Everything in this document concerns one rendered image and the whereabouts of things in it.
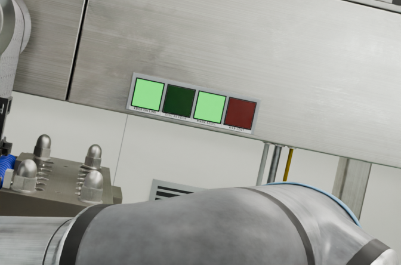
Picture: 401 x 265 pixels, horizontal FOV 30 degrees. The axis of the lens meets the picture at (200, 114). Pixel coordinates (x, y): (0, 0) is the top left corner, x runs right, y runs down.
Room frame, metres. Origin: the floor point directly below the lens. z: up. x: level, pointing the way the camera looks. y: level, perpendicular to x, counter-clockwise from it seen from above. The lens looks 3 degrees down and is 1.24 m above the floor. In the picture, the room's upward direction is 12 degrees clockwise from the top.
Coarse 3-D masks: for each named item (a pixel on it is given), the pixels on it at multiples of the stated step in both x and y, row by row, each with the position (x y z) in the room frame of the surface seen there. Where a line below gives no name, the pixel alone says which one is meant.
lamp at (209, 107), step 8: (200, 96) 1.41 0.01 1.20; (208, 96) 1.42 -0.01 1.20; (216, 96) 1.42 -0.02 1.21; (200, 104) 1.42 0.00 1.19; (208, 104) 1.42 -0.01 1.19; (216, 104) 1.42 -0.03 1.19; (200, 112) 1.42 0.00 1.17; (208, 112) 1.42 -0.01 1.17; (216, 112) 1.42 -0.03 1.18; (208, 120) 1.42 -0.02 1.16; (216, 120) 1.42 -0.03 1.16
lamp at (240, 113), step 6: (234, 102) 1.42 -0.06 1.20; (240, 102) 1.43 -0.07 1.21; (246, 102) 1.43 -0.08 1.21; (228, 108) 1.42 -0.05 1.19; (234, 108) 1.42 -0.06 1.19; (240, 108) 1.43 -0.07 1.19; (246, 108) 1.43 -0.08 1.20; (252, 108) 1.43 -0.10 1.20; (228, 114) 1.42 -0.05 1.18; (234, 114) 1.43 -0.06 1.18; (240, 114) 1.43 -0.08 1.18; (246, 114) 1.43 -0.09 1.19; (252, 114) 1.43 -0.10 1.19; (228, 120) 1.42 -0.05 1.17; (234, 120) 1.43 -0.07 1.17; (240, 120) 1.43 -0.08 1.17; (246, 120) 1.43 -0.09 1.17; (240, 126) 1.43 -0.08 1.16; (246, 126) 1.43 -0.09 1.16
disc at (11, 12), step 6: (0, 0) 1.04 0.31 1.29; (6, 0) 1.05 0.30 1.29; (6, 6) 1.05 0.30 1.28; (12, 6) 1.05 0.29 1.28; (6, 12) 1.05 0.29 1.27; (12, 12) 1.05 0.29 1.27; (6, 18) 1.05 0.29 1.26; (12, 18) 1.05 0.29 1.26; (6, 24) 1.05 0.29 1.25; (12, 24) 1.05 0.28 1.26; (6, 30) 1.05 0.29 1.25; (12, 30) 1.05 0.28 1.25; (0, 36) 1.05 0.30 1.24; (6, 36) 1.05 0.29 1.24; (12, 36) 1.05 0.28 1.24; (0, 42) 1.05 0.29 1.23; (6, 42) 1.05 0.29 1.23; (0, 48) 1.05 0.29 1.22; (6, 48) 1.05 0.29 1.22; (0, 54) 1.05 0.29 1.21
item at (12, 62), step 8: (0, 64) 1.06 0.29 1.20; (8, 64) 1.16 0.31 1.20; (16, 64) 1.27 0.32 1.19; (0, 72) 1.07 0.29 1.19; (8, 72) 1.18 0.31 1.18; (0, 80) 1.09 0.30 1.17; (8, 80) 1.20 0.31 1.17; (0, 88) 1.11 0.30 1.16; (8, 88) 1.23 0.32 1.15; (0, 96) 1.13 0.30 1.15; (8, 96) 1.25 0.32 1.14
